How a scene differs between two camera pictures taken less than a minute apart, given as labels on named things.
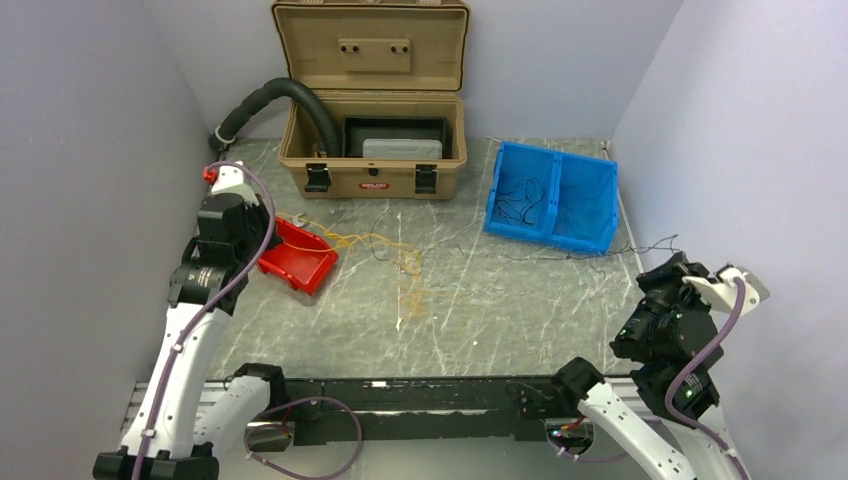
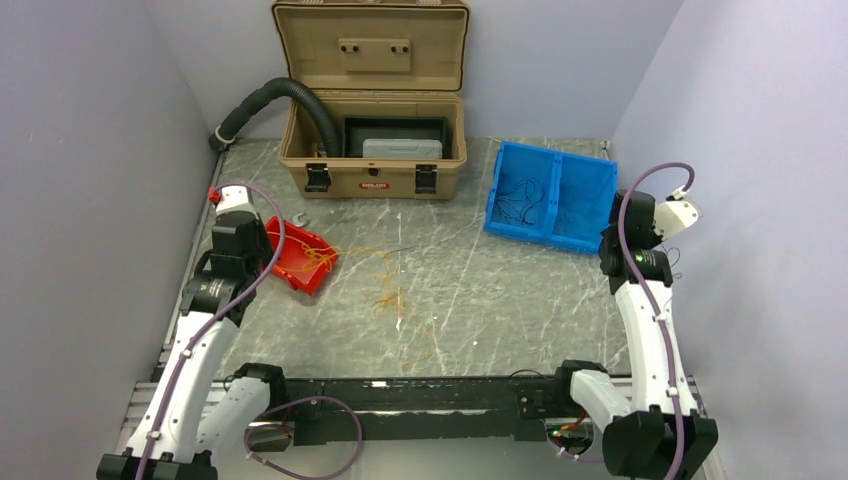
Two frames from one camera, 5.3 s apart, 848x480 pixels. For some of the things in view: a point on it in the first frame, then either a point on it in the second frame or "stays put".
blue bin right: [585, 204] stays put
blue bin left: [524, 197] stays put
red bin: [302, 257] stays put
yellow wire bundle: [354, 237] -> [324, 258]
